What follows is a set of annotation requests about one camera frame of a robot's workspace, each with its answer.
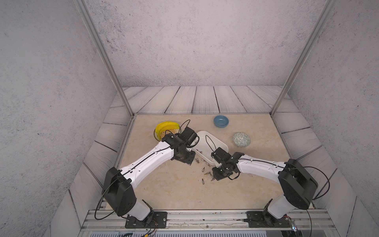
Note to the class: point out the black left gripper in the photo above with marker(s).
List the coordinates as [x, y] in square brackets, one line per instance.
[190, 160]

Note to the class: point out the aluminium frame post right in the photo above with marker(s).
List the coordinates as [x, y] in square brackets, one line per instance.
[316, 31]

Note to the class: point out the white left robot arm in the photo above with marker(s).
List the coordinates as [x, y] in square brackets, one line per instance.
[119, 185]

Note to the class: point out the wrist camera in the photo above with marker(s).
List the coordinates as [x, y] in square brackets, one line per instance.
[189, 137]
[220, 156]

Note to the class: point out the aluminium frame post left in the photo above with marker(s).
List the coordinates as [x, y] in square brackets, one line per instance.
[82, 8]

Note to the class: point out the aluminium frame post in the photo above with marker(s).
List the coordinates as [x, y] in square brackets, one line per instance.
[82, 8]
[316, 31]

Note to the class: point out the aluminium front rail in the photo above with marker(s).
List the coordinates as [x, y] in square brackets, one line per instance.
[213, 223]

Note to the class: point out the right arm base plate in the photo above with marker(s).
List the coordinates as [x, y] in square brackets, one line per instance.
[260, 219]

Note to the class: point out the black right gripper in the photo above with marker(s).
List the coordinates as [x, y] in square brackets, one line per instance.
[215, 174]

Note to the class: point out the sunburst patterned plate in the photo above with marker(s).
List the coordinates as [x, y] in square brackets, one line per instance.
[160, 134]

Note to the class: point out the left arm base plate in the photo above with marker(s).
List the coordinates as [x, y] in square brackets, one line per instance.
[156, 219]

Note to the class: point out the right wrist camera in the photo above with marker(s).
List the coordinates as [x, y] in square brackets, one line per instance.
[220, 156]

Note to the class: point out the yellow banana bunch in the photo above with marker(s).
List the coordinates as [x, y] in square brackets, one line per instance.
[166, 129]

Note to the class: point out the blue ceramic bowl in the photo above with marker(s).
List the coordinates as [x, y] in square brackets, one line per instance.
[221, 121]

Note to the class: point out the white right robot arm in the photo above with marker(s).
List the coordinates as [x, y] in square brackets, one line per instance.
[297, 184]

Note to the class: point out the white plastic storage box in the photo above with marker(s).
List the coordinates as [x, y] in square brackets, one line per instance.
[208, 144]

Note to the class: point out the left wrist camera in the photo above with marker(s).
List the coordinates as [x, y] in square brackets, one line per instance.
[189, 137]

